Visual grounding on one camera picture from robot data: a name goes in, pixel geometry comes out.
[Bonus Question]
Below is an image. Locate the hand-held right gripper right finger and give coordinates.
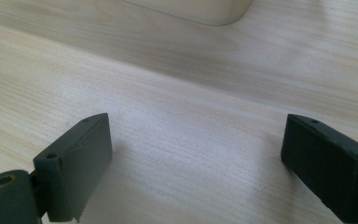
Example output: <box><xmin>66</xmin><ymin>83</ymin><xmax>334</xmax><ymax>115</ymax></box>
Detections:
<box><xmin>280</xmin><ymin>113</ymin><xmax>358</xmax><ymax>224</ymax></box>

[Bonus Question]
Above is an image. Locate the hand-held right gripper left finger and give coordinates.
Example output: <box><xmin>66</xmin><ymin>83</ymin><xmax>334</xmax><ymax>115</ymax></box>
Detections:
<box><xmin>33</xmin><ymin>112</ymin><xmax>114</xmax><ymax>223</ymax></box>

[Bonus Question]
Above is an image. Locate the white rounded container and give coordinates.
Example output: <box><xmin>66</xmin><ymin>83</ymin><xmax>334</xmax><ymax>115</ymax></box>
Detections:
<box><xmin>122</xmin><ymin>0</ymin><xmax>255</xmax><ymax>27</ymax></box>

